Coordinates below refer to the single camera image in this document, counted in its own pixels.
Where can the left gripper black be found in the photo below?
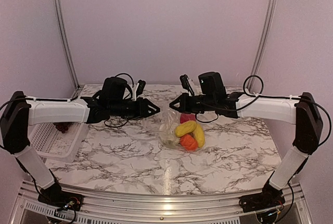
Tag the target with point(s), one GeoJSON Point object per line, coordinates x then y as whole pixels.
{"type": "Point", "coordinates": [142, 109]}

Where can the front aluminium frame rail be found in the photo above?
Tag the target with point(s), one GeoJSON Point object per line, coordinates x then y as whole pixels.
{"type": "Point", "coordinates": [113, 207]}

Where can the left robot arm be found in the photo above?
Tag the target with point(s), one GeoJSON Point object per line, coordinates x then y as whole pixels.
{"type": "Point", "coordinates": [115, 99]}

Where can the white perforated plastic basket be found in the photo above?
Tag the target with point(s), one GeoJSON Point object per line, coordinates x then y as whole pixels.
{"type": "Point", "coordinates": [50, 143]}

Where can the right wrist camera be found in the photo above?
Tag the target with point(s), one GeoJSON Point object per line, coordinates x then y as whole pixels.
{"type": "Point", "coordinates": [185, 82]}

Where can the clear zip top bag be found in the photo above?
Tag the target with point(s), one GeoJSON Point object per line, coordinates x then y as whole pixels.
{"type": "Point", "coordinates": [167, 115]}

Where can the orange fake tomato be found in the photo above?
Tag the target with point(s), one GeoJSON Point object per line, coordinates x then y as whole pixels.
{"type": "Point", "coordinates": [188, 142]}

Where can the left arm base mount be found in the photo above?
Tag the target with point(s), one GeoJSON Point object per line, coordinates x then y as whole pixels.
{"type": "Point", "coordinates": [62, 200]}

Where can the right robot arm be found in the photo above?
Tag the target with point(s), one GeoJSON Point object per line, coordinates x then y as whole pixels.
{"type": "Point", "coordinates": [301, 111]}

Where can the aluminium frame post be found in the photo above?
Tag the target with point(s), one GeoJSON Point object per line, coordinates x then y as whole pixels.
{"type": "Point", "coordinates": [65, 43]}
{"type": "Point", "coordinates": [264, 36]}

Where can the white fake cauliflower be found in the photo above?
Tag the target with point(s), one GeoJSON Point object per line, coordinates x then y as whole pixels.
{"type": "Point", "coordinates": [167, 135]}

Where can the yellow fake lemon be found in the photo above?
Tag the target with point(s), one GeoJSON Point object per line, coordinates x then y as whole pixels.
{"type": "Point", "coordinates": [185, 128]}

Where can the left aluminium frame post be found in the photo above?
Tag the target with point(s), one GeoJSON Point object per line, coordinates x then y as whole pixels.
{"type": "Point", "coordinates": [65, 43]}

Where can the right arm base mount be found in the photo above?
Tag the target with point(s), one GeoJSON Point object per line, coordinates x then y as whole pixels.
{"type": "Point", "coordinates": [259, 201]}

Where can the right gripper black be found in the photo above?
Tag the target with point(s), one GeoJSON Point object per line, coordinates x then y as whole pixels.
{"type": "Point", "coordinates": [184, 107]}

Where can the purple fake grape bunch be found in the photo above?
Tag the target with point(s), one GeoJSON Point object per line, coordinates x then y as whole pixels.
{"type": "Point", "coordinates": [63, 127]}

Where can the red fake pepper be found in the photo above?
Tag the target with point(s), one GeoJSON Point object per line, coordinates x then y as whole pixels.
{"type": "Point", "coordinates": [186, 117]}

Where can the right aluminium frame post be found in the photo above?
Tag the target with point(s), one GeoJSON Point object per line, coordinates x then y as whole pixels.
{"type": "Point", "coordinates": [264, 36]}

